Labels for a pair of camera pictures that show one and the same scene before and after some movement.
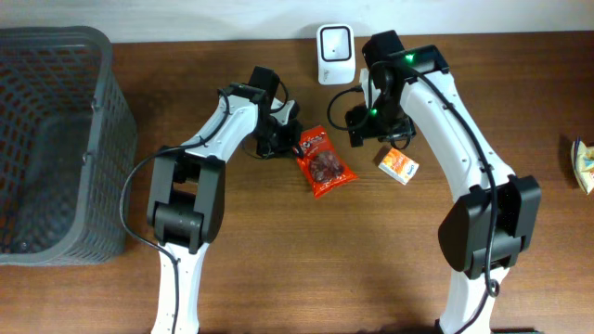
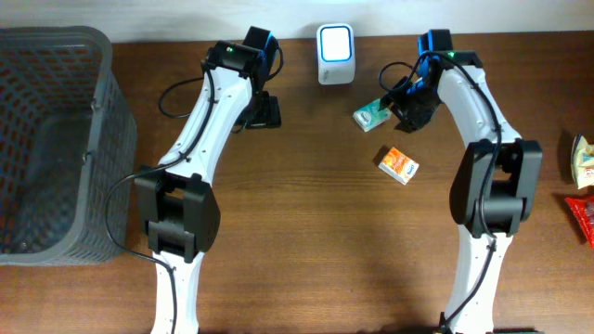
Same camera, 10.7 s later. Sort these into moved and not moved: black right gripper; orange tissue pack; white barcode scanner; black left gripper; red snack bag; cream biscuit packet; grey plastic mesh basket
Moved: black right gripper; black left gripper; red snack bag
Not moved: grey plastic mesh basket; orange tissue pack; cream biscuit packet; white barcode scanner
